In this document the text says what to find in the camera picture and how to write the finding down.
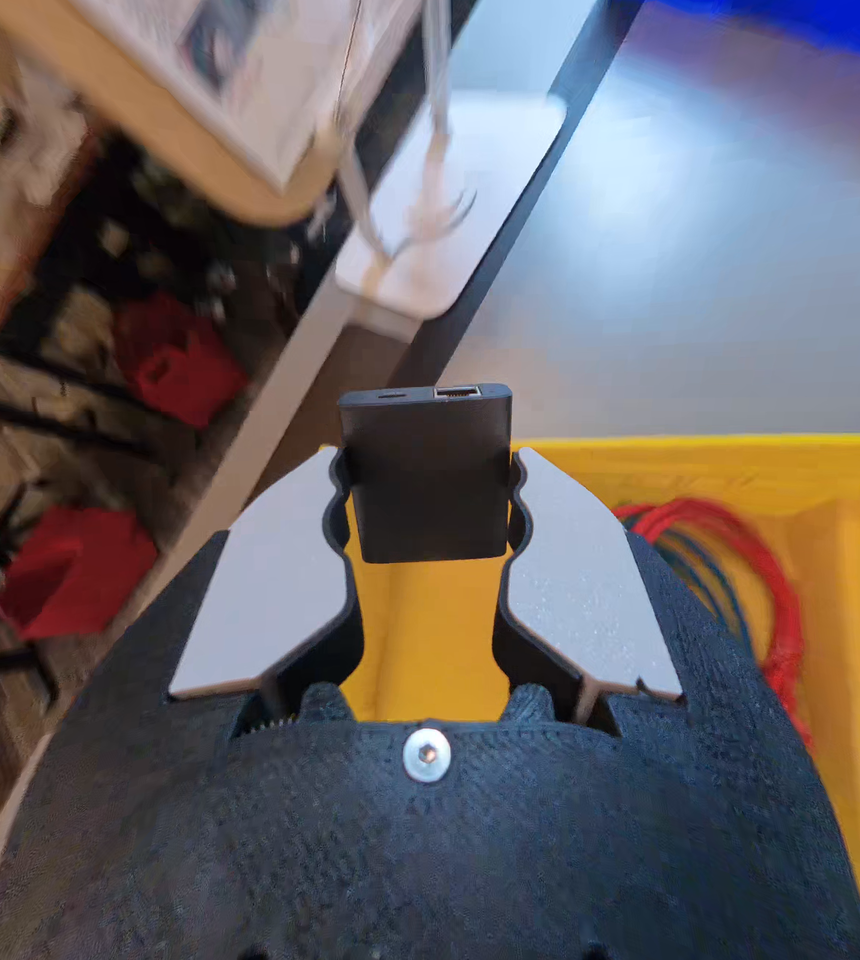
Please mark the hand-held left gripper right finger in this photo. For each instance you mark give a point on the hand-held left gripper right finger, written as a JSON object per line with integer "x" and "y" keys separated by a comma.
{"x": 587, "y": 592}

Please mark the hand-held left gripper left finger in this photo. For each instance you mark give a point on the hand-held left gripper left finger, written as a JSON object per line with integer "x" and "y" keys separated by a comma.
{"x": 272, "y": 592}

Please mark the red plastic bin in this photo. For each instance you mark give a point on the red plastic bin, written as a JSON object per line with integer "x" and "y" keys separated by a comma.
{"x": 77, "y": 570}
{"x": 182, "y": 367}

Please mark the yellow plastic bin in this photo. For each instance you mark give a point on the yellow plastic bin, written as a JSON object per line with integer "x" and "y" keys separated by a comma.
{"x": 774, "y": 472}

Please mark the black tripod legs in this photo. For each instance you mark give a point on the black tripod legs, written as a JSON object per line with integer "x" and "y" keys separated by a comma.
{"x": 62, "y": 429}

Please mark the light wooden table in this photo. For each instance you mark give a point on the light wooden table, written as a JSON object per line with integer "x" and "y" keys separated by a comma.
{"x": 137, "y": 112}

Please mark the white paper sheet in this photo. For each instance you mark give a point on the white paper sheet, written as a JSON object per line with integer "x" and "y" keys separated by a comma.
{"x": 287, "y": 75}

